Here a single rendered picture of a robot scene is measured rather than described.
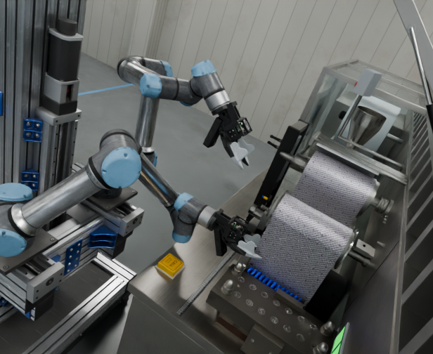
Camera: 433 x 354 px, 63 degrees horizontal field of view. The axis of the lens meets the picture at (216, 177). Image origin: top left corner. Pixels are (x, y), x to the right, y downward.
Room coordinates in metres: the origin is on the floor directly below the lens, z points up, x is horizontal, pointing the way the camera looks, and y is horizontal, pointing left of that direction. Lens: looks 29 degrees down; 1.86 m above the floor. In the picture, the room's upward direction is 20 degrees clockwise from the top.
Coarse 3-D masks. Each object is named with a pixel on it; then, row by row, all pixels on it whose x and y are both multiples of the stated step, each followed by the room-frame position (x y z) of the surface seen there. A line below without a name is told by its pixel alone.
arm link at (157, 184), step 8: (104, 136) 0.97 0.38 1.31; (136, 144) 1.05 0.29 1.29; (144, 160) 1.07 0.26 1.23; (144, 168) 1.06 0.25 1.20; (152, 168) 1.08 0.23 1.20; (144, 176) 1.06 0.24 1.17; (152, 176) 1.07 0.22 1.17; (160, 176) 1.11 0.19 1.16; (144, 184) 1.07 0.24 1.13; (152, 184) 1.07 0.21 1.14; (160, 184) 1.09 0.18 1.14; (168, 184) 1.13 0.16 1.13; (152, 192) 1.09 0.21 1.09; (160, 192) 1.09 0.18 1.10; (168, 192) 1.11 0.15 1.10; (176, 192) 1.16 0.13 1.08; (160, 200) 1.11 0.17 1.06; (168, 200) 1.11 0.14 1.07; (168, 208) 1.13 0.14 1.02
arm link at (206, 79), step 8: (200, 64) 1.12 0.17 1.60; (208, 64) 1.13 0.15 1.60; (192, 72) 1.13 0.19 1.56; (200, 72) 1.11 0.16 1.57; (208, 72) 1.11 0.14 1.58; (216, 72) 1.14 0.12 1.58; (192, 80) 1.14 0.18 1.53; (200, 80) 1.10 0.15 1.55; (208, 80) 1.10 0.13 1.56; (216, 80) 1.11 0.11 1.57; (200, 88) 1.11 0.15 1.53; (208, 88) 1.09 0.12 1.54; (216, 88) 1.10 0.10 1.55; (224, 88) 1.13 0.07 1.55; (208, 96) 1.09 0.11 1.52
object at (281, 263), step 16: (272, 240) 0.96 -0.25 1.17; (272, 256) 0.95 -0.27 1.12; (288, 256) 0.93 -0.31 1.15; (304, 256) 0.92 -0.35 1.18; (272, 272) 0.94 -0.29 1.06; (288, 272) 0.92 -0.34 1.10; (304, 272) 0.91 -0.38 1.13; (320, 272) 0.90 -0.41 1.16; (288, 288) 0.92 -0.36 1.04; (304, 288) 0.90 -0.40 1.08
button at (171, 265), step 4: (168, 256) 0.98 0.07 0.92; (172, 256) 0.99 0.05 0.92; (164, 260) 0.96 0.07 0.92; (168, 260) 0.96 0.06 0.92; (172, 260) 0.97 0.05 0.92; (176, 260) 0.98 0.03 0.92; (160, 264) 0.93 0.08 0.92; (164, 264) 0.94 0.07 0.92; (168, 264) 0.94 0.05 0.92; (172, 264) 0.95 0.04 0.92; (176, 264) 0.96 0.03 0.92; (180, 264) 0.96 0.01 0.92; (160, 268) 0.93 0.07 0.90; (164, 268) 0.92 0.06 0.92; (168, 268) 0.92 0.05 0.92; (172, 268) 0.93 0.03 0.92; (176, 268) 0.94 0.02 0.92; (180, 268) 0.96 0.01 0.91; (168, 272) 0.92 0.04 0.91; (172, 272) 0.91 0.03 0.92; (176, 272) 0.94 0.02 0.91; (172, 276) 0.91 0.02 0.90
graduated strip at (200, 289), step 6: (234, 252) 1.16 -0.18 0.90; (228, 258) 1.11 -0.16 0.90; (222, 264) 1.07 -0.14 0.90; (216, 270) 1.02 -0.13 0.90; (210, 276) 0.98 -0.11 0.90; (204, 282) 0.94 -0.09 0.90; (198, 288) 0.91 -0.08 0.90; (204, 288) 0.92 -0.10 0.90; (192, 294) 0.87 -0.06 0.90; (198, 294) 0.88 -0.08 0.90; (186, 300) 0.84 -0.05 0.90; (192, 300) 0.85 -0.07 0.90; (186, 306) 0.81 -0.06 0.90; (180, 312) 0.78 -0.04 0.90
